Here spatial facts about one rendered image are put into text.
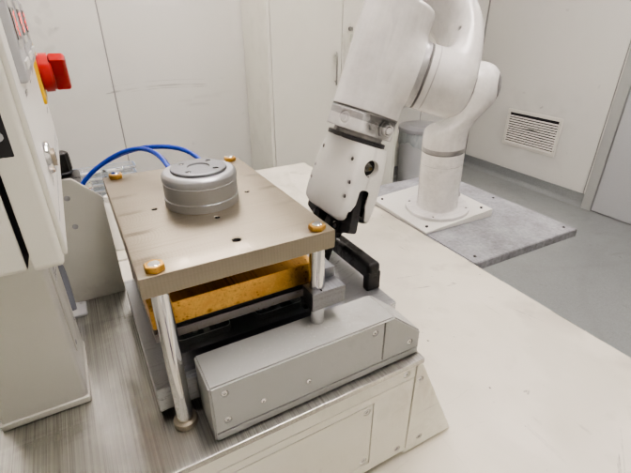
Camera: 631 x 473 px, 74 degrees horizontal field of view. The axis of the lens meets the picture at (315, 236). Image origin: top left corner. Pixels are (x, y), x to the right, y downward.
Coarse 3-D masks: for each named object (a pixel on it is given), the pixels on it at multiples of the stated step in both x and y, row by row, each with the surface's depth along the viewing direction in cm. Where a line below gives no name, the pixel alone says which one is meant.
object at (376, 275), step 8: (336, 240) 60; (344, 240) 60; (336, 248) 60; (344, 248) 58; (352, 248) 58; (344, 256) 59; (352, 256) 57; (360, 256) 56; (368, 256) 56; (352, 264) 57; (360, 264) 55; (368, 264) 54; (376, 264) 54; (360, 272) 56; (368, 272) 54; (376, 272) 55; (368, 280) 55; (376, 280) 55; (368, 288) 55
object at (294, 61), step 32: (256, 0) 241; (288, 0) 237; (320, 0) 245; (352, 0) 255; (256, 32) 251; (288, 32) 244; (320, 32) 253; (352, 32) 263; (256, 64) 262; (288, 64) 252; (320, 64) 262; (256, 96) 273; (288, 96) 260; (320, 96) 270; (256, 128) 286; (288, 128) 269; (320, 128) 280; (416, 128) 319; (256, 160) 301; (288, 160) 278; (416, 160) 327
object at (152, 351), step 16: (336, 256) 64; (336, 272) 60; (352, 272) 60; (128, 288) 56; (352, 288) 56; (336, 304) 53; (144, 320) 50; (144, 336) 48; (144, 352) 46; (160, 352) 45; (160, 368) 43; (160, 384) 42; (192, 384) 43; (160, 400) 41
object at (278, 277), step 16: (304, 256) 46; (256, 272) 43; (272, 272) 43; (288, 272) 44; (304, 272) 45; (192, 288) 41; (208, 288) 41; (224, 288) 41; (240, 288) 42; (256, 288) 43; (272, 288) 44; (288, 288) 45; (144, 304) 43; (176, 304) 39; (192, 304) 40; (208, 304) 41; (224, 304) 42; (240, 304) 43; (256, 304) 44; (272, 304) 45; (176, 320) 40; (192, 320) 41; (208, 320) 41; (224, 320) 42
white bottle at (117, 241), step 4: (104, 196) 105; (104, 200) 105; (108, 200) 105; (104, 204) 105; (108, 204) 105; (108, 208) 105; (108, 212) 105; (112, 212) 105; (108, 216) 105; (112, 216) 105; (108, 220) 106; (112, 220) 106; (112, 224) 106; (112, 228) 107; (116, 228) 107; (112, 232) 107; (116, 232) 108; (116, 236) 108; (120, 236) 108; (116, 240) 108; (120, 240) 109; (116, 244) 109; (120, 244) 109; (116, 248) 109; (120, 248) 110; (124, 248) 110
